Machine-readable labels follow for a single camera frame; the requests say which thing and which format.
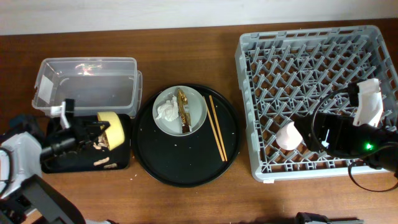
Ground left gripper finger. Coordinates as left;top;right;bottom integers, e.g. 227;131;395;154
83;121;110;131
86;132;108;146

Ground yellow bowl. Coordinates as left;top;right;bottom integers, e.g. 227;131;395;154
97;111;125;151

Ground pink cup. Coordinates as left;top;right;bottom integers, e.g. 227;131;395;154
276;122;303;151

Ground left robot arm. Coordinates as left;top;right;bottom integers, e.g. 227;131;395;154
1;115;110;223

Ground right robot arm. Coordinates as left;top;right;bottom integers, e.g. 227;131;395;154
294;113;397;175

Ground grey dishwasher rack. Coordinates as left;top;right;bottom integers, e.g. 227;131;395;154
235;26;397;183

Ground food scraps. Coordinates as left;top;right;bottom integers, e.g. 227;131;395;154
93;134;118;169

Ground black rectangular tray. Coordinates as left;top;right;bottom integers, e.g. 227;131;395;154
42;114;132;174

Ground clear plastic storage bin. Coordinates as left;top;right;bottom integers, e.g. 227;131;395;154
32;57;142;117

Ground crumpled white tissue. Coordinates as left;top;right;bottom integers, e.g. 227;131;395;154
155;95;179;122

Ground grey round plate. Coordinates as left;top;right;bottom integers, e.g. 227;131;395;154
152;85;207;137

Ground gold brown snack wrapper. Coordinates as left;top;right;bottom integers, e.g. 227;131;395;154
177;88;191;134

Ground round black serving tray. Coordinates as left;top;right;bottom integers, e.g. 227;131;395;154
131;84;241;187

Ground left wooden chopstick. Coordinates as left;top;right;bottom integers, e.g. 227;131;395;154
203;96;226;162

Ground wooden chopstick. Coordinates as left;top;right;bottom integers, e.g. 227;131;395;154
203;96;226;162
209;95;228;162

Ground right wooden chopstick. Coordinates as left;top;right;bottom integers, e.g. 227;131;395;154
209;95;228;162

